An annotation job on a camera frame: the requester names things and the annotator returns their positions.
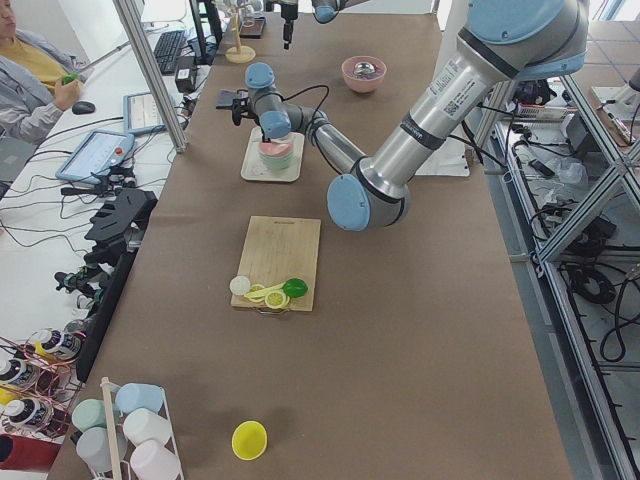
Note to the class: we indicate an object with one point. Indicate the copper wire bottle basket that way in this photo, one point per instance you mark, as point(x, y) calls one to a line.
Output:
point(39, 383)

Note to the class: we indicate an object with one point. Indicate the wooden cutting board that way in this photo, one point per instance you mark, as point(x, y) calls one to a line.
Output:
point(277, 249)

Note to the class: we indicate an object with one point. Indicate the teach pendant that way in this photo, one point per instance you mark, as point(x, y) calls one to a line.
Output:
point(141, 114)
point(94, 157)

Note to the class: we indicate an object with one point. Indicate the cream rabbit tray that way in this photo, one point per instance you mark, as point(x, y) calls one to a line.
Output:
point(253, 169)

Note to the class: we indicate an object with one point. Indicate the wooden mug tree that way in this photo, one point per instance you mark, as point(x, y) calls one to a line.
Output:
point(239, 53)

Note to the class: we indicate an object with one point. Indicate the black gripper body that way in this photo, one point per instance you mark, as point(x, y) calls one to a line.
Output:
point(266, 133)
point(287, 14)

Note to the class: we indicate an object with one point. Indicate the upper lemon slice toy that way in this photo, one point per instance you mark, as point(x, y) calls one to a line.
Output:
point(256, 294)

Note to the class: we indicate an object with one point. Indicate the green cup on rack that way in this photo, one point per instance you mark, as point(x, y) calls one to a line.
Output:
point(89, 413)

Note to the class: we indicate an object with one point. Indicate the white cup on rack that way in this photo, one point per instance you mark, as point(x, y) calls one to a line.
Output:
point(142, 425)

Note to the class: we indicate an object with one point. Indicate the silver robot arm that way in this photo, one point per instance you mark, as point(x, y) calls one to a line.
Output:
point(500, 41)
point(324, 11)

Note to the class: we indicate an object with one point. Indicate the grey cup on rack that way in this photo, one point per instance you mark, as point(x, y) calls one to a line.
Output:
point(93, 448)

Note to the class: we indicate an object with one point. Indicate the seated person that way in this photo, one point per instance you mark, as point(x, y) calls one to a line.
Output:
point(39, 81)

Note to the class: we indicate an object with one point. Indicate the lemon slice toy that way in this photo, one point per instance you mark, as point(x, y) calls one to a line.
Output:
point(256, 294)
point(276, 300)

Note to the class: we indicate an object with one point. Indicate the grey folded cloth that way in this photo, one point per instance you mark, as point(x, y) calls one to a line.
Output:
point(227, 99)

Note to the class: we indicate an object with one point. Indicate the pink cup on rack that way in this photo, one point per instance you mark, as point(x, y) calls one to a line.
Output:
point(153, 461)

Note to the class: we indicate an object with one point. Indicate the white steamed bun toy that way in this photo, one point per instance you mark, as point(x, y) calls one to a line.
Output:
point(240, 285)

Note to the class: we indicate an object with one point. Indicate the green bowl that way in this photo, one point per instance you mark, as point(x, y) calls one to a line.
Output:
point(276, 163)

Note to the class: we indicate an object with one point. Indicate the green lime toy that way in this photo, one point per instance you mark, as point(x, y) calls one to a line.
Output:
point(295, 288)

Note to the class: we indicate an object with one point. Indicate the lower lemon slice toy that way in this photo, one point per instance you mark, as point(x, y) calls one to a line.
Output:
point(276, 300)

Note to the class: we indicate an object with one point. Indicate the white cup rack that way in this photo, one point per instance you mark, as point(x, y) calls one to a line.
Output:
point(120, 447)

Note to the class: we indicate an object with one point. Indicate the black keyboard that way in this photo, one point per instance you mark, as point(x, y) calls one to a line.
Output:
point(167, 50)

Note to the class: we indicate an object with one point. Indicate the pink bowl with steel bowl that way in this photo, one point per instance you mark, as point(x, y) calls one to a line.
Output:
point(363, 74)

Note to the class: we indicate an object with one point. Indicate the far teach pendant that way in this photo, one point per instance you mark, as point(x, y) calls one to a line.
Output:
point(141, 114)

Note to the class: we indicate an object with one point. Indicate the black computer mouse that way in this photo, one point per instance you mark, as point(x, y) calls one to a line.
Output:
point(83, 108)

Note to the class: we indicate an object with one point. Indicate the blue cup on rack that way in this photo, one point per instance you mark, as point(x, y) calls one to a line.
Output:
point(133, 396)

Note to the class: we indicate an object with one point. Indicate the near teach pendant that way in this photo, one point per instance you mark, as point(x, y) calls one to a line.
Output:
point(94, 157)

